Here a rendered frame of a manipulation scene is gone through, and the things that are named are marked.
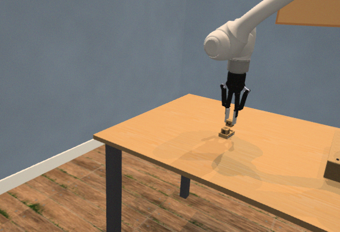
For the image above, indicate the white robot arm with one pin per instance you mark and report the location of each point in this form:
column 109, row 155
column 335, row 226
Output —
column 235, row 40

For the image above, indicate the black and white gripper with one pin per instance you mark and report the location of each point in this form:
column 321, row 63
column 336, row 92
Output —
column 235, row 84

